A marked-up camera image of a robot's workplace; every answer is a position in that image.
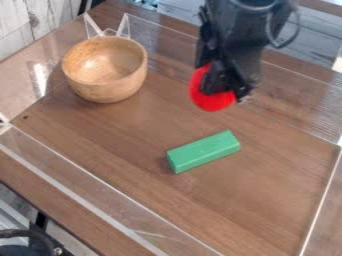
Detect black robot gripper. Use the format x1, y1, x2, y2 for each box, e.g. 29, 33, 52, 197
195, 0, 286, 103

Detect red plush strawberry toy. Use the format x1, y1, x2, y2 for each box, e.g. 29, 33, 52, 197
188, 64, 236, 112

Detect wooden bowl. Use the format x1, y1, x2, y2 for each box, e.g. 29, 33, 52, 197
61, 36, 147, 103

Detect green rectangular block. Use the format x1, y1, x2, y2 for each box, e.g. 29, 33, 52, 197
166, 130, 240, 174

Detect clear acrylic tray walls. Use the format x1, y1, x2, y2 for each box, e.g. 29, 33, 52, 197
0, 19, 342, 256

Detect black clamp mount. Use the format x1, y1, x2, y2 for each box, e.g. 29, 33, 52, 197
0, 209, 75, 256

